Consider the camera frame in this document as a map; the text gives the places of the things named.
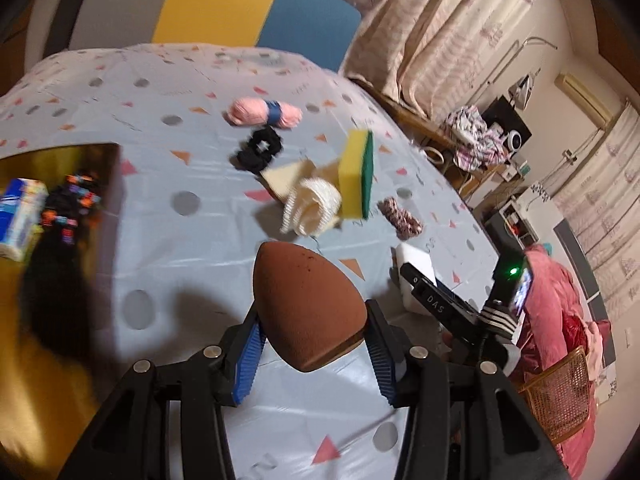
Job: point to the white foam block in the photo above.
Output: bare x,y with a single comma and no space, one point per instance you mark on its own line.
412,265

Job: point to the brown egg-shaped sponge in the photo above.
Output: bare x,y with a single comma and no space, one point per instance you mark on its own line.
305,300

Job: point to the beige pad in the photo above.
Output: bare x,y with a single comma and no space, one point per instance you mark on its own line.
282,177

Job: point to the beige patterned curtain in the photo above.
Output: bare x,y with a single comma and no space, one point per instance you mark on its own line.
425,25

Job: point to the black hairpiece with colourful clips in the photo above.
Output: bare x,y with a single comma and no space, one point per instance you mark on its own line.
60,260

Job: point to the pale curtain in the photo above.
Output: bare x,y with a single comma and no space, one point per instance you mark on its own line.
610,200

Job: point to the wall air conditioner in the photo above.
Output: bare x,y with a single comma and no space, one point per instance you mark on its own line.
582,97

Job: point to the pink patterned scrunchie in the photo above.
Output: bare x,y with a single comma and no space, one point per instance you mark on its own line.
400,217

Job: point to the pile of patterned clothes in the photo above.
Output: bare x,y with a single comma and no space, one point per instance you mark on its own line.
470,135

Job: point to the pink blanket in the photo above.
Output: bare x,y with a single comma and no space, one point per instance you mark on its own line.
555,300

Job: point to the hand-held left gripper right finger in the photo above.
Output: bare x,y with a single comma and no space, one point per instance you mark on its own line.
387,385

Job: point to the black rolled mat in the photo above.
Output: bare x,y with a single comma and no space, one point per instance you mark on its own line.
75,5

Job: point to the wooden side table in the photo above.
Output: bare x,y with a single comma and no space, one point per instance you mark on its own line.
415,120

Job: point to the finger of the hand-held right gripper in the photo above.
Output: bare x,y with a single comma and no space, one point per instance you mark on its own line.
432,300

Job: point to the pink yarn skein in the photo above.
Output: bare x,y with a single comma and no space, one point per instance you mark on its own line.
250,112

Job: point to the black scrunchie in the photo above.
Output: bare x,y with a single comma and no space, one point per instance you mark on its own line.
257,147

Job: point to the gold tin box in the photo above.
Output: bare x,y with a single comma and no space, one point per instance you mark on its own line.
45,385

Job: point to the grey yellow blue chair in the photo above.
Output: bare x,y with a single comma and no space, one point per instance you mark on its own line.
210,5

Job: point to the white knitted cloth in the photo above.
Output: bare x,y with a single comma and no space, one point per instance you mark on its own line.
310,205

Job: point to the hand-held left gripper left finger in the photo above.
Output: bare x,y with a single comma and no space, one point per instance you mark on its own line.
247,360

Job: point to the blue tissue pack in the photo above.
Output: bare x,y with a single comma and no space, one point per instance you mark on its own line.
20,217

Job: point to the clothes iron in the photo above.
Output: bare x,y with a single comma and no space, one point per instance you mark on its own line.
522,90

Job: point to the green and yellow sponge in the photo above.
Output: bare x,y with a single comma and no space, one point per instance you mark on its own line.
357,175

